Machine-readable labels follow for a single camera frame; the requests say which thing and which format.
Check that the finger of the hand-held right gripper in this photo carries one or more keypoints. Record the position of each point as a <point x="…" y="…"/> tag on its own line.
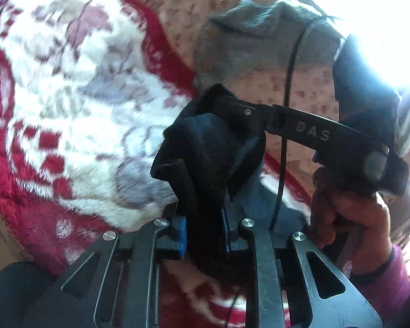
<point x="293" y="123"/>

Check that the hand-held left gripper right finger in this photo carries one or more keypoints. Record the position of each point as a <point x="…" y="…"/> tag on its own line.
<point x="226" y="232"/>

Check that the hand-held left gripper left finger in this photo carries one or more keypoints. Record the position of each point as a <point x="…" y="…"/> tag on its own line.
<point x="182" y="237"/>

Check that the black sock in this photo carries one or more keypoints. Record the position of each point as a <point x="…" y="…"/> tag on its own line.
<point x="208" y="143"/>

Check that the person's right forearm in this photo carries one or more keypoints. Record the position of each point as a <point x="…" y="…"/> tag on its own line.
<point x="393" y="275"/>

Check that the person's right hand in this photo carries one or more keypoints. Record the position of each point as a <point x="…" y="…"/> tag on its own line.
<point x="355" y="222"/>

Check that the grey sock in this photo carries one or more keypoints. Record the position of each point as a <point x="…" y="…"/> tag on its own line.
<point x="252" y="47"/>

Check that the pink floral bed sheet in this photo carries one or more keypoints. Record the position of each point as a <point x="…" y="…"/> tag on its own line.
<point x="177" y="17"/>

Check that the red and white fleece blanket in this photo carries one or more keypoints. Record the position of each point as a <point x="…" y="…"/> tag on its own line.
<point x="71" y="75"/>

